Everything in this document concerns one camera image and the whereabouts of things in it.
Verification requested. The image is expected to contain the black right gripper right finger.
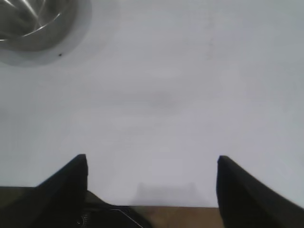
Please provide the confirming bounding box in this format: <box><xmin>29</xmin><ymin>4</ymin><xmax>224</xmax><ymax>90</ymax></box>
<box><xmin>216</xmin><ymin>155</ymin><xmax>304</xmax><ymax>228</ymax></box>

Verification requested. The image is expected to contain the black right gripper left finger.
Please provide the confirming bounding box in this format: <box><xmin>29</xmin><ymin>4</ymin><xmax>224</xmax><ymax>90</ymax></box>
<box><xmin>0</xmin><ymin>153</ymin><xmax>89</xmax><ymax>228</ymax></box>

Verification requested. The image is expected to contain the stainless steel mixing bowl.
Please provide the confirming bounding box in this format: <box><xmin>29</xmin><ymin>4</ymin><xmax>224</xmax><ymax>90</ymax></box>
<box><xmin>0</xmin><ymin>0</ymin><xmax>81</xmax><ymax>52</ymax></box>

